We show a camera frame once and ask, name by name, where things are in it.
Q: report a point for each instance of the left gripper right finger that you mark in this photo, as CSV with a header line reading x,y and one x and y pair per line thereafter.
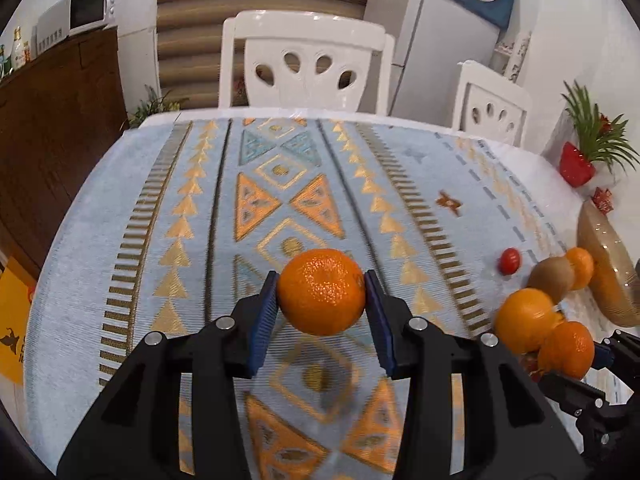
x,y
472,411

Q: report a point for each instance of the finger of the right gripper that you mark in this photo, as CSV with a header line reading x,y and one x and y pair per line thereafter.
x,y
574,396
618,353

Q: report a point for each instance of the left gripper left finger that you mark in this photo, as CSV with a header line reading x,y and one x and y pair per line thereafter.
x,y
169,412

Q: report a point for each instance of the tangerine with stem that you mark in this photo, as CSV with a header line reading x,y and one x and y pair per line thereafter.
x,y
568,351

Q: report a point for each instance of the smooth orange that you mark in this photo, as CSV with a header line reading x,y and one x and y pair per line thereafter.
x,y
582,264

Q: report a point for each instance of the large brown kiwi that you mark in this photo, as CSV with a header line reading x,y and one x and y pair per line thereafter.
x,y
554,276

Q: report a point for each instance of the large orange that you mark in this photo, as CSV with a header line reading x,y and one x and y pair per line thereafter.
x,y
525,320

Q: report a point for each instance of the large red tomato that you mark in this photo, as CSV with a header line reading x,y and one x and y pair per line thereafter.
x,y
530,364

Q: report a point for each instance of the brown ribbed glass bowl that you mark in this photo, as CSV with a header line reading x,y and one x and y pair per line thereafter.
x,y
615,281

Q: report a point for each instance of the far cherry tomato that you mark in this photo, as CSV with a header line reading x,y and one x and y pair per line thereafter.
x,y
510,261

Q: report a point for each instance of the red paper ornament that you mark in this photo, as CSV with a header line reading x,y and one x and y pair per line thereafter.
x,y
603,200

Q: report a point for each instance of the potted plant red pot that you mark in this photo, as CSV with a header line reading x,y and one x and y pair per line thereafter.
x,y
600,140

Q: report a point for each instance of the patterned light blue tablecloth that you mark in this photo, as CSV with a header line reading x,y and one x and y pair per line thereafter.
x,y
177,223

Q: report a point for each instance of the white chair right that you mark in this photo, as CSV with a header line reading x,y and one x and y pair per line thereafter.
x,y
489,105

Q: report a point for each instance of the white chair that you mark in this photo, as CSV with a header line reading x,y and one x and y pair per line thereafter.
x,y
305,60
489,105

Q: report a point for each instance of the white patterned hanging decoration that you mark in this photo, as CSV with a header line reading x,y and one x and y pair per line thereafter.
x,y
512,56

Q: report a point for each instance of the green plant by sideboard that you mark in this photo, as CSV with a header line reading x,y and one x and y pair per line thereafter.
x,y
153,104

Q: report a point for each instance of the brown wooden sideboard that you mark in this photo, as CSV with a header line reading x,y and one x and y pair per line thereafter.
x,y
59,115

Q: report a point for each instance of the silver refrigerator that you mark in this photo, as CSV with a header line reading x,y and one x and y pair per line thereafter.
x,y
432,38

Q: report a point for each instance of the white bottle on sideboard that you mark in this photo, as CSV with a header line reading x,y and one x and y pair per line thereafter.
x,y
18,54

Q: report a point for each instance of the white chair left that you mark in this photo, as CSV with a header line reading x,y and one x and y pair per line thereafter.
x,y
305,60

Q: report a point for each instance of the white microwave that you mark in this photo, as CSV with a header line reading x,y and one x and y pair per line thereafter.
x,y
68,18

